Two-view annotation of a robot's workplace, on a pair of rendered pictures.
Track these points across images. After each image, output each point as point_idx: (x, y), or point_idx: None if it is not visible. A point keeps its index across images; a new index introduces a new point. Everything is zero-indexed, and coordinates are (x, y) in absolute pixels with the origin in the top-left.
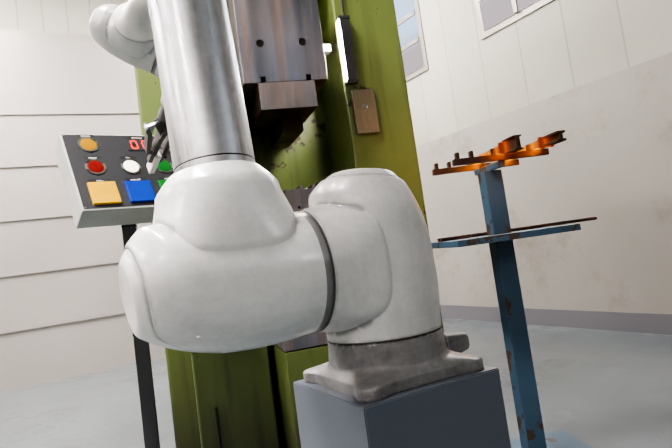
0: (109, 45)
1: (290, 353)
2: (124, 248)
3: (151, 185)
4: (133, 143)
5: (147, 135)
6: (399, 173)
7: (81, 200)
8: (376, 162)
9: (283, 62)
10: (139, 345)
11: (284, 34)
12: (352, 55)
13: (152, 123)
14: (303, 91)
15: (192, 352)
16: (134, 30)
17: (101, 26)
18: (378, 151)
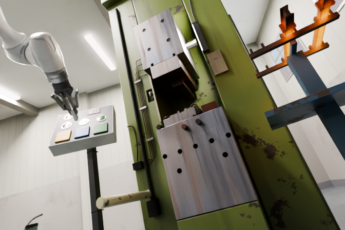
0: (10, 58)
1: (179, 221)
2: (88, 164)
3: (89, 128)
4: (91, 111)
5: (54, 99)
6: (248, 89)
7: (50, 141)
8: (231, 87)
9: (160, 53)
10: (94, 218)
11: (159, 40)
12: (202, 37)
13: (54, 92)
14: (172, 62)
15: (144, 220)
16: (5, 43)
17: (4, 50)
18: (231, 81)
